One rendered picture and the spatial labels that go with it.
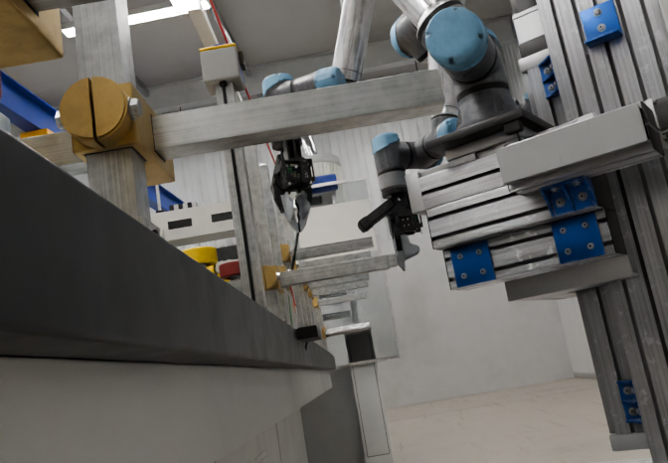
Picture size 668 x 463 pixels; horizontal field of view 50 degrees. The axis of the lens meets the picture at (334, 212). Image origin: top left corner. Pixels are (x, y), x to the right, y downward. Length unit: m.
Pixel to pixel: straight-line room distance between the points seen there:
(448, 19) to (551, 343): 9.50
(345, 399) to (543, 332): 6.64
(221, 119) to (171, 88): 10.07
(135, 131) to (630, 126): 0.95
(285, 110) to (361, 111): 0.06
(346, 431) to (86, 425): 4.04
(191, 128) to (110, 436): 0.25
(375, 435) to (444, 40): 3.16
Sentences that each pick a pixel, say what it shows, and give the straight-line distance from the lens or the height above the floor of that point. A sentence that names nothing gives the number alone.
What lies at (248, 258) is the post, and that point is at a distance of 1.27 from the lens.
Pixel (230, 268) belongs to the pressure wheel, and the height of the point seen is 0.89.
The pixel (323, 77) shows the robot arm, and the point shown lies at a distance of 1.60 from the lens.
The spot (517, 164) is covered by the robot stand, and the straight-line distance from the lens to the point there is 1.38.
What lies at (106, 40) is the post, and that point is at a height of 0.87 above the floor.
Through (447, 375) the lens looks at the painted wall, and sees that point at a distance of 10.63.
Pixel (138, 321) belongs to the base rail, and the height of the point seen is 0.63.
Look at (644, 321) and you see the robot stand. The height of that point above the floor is 0.59.
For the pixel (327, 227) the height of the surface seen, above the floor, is 1.47.
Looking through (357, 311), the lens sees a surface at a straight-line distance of 4.31.
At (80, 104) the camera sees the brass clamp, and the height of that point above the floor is 0.81.
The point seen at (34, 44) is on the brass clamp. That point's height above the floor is 0.78.
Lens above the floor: 0.59
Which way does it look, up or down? 13 degrees up
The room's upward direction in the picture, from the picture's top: 10 degrees counter-clockwise
